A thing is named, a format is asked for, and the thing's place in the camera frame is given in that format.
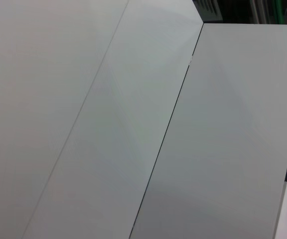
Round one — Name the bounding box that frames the white partition panel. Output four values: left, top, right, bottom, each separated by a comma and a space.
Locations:
128, 23, 287, 239

